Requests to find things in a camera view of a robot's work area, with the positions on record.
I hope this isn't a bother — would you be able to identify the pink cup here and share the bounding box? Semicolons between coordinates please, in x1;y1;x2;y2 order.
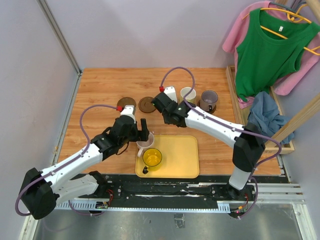
136;132;155;158

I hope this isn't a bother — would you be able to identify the white cream cup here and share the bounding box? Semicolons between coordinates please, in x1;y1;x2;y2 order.
180;87;197;104

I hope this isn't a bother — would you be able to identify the yellow black cup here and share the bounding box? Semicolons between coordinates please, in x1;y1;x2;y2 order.
142;148;163;175

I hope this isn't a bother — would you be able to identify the dark brown coaster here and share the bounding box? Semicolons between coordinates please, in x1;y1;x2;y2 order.
138;96;156;114
197;100;217;114
116;97;137;112

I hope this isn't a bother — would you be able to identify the purple black cup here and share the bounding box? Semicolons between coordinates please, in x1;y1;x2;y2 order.
200;90;218;107

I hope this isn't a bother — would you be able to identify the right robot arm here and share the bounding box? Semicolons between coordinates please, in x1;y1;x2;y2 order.
151;92;265;200

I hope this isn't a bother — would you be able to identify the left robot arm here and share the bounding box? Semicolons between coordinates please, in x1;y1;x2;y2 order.
15;115;150;220

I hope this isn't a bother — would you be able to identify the yellow plastic tray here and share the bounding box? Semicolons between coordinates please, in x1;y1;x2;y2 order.
135;135;200;179

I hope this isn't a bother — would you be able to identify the blue cloth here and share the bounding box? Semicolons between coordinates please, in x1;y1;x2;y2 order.
247;91;291;138

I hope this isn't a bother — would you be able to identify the green tank top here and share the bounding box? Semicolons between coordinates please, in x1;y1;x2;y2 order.
235;8;320;102

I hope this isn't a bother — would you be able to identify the pink t-shirt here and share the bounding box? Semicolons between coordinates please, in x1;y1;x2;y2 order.
222;0;320;96

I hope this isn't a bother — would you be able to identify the yellow hanger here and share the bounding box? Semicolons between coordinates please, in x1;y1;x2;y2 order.
238;7;320;59

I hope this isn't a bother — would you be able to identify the grey hanger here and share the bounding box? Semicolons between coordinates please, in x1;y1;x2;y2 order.
271;0;307;14

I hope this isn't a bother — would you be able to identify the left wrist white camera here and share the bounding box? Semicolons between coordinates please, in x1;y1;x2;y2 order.
120;105;136;123

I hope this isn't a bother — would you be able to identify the wrist white camera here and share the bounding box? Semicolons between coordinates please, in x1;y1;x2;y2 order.
120;105;136;123
164;86;178;103

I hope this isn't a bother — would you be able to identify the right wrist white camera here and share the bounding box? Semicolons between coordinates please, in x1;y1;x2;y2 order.
164;86;178;103

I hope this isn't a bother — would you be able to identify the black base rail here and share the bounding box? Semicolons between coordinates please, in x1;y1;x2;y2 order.
57;174;256;210

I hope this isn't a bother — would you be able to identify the wooden rack frame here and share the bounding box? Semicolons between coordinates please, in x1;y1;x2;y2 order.
222;0;320;154

